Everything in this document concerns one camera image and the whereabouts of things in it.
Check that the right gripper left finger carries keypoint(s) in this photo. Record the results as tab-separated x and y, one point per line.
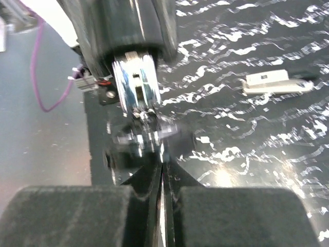
123	215

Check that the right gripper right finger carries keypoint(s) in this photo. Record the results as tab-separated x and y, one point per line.
240	216

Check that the black stapler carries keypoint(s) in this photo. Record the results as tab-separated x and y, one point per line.
126	40

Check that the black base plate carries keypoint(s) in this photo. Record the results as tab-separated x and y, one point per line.
98	94

